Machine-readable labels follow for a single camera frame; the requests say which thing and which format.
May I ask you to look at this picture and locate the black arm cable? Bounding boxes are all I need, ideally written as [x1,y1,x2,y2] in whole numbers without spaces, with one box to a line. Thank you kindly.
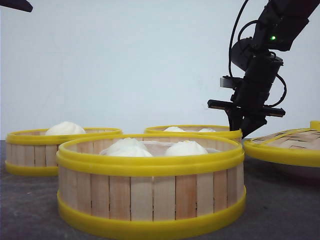
[227,0,287,108]

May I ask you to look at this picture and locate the white plate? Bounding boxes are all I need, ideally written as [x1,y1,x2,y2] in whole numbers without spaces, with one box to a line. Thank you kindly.
[272,163,320,185]

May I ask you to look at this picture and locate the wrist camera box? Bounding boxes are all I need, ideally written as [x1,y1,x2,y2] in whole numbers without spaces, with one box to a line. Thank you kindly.
[220,75,235,89]

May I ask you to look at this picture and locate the woven bamboo steamer lid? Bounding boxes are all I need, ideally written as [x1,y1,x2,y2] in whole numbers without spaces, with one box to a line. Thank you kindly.
[243,120,320,168]

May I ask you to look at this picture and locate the white steamed bun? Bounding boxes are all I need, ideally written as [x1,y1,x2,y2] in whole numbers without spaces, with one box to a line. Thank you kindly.
[163,126,185,132]
[99,137,153,157]
[45,121,86,136]
[165,140,208,157]
[198,128,216,133]

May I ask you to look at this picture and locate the front bamboo steamer basket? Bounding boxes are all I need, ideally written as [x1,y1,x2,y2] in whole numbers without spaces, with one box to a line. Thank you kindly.
[56,134,246,239]

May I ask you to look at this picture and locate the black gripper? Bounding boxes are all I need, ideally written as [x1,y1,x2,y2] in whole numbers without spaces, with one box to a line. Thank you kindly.
[207,51,286,139]

